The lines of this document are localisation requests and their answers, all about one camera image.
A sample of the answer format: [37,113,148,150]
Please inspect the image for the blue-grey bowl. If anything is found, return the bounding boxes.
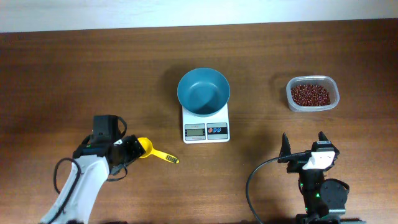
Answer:
[177,68,231,116]

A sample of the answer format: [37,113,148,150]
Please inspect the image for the yellow plastic measuring scoop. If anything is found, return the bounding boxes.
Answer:
[138,138,180,164]

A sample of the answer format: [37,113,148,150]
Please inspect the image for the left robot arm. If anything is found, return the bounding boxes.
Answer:
[40,114,145,223]

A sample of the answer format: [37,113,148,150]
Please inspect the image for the clear plastic container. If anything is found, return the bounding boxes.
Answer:
[285,75,340,112]

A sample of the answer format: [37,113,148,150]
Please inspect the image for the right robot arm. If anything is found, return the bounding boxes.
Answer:
[277,132,365,224]

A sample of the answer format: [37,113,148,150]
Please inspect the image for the white digital kitchen scale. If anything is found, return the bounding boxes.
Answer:
[182,104,230,144]

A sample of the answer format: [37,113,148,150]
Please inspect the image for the red adzuki beans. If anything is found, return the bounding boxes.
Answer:
[290,84,331,106]

